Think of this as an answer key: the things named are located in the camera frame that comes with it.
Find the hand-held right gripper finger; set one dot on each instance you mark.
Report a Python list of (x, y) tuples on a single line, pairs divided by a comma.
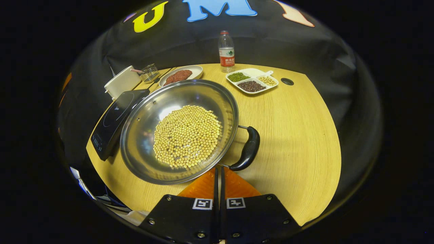
[(222, 189), (216, 189)]

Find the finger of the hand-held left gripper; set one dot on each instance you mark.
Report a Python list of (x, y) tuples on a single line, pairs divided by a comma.
[(66, 81)]

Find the black induction cooktop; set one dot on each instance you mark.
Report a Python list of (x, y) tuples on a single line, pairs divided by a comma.
[(108, 128)]

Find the stainless steel pot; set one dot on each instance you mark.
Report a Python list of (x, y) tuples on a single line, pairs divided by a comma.
[(142, 135)]

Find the white toaster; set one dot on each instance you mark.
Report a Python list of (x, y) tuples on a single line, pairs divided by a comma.
[(122, 83)]

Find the pile of soybeans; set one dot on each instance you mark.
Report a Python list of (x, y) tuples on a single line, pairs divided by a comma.
[(186, 135)]

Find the small pink white stick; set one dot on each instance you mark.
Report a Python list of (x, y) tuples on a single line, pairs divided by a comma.
[(136, 70)]

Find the pile of dark beans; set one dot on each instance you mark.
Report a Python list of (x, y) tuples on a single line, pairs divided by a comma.
[(251, 86)]

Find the brown meat pieces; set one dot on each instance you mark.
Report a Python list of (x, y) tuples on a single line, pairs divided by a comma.
[(178, 76)]

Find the pile of green beans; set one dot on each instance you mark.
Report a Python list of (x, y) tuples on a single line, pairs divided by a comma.
[(238, 77)]

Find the small pile of yellow beans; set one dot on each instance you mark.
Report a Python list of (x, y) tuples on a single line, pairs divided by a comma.
[(267, 80)]

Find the white oval plate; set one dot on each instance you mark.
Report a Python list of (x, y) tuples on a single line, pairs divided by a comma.
[(196, 71)]

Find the white divided dish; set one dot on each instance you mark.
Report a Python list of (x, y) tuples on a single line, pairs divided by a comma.
[(252, 72)]

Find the clear plastic water bottle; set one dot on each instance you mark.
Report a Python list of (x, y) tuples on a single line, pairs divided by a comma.
[(226, 54)]

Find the black backdrop cloth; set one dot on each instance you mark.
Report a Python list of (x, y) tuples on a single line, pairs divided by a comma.
[(305, 51)]

